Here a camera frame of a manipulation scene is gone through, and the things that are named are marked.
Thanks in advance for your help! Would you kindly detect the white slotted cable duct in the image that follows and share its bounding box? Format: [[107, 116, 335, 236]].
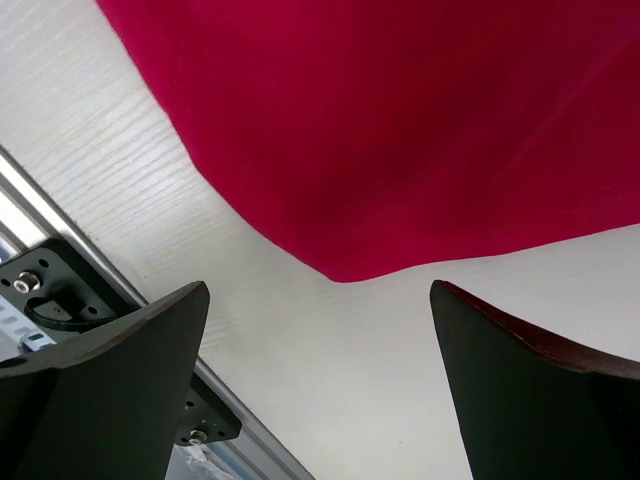
[[0, 297, 55, 360]]

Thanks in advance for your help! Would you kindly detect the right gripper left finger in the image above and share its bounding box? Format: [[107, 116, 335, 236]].
[[1, 282, 210, 479]]

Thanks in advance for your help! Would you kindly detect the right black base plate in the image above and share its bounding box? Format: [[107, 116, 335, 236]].
[[1, 239, 242, 446]]

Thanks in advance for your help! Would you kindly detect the aluminium mounting rail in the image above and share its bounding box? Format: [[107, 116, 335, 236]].
[[1, 153, 308, 479]]

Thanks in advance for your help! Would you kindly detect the red t shirt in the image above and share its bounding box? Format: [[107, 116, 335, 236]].
[[99, 1, 639, 282]]

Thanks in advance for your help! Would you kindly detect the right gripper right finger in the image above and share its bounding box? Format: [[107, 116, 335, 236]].
[[430, 280, 639, 479]]

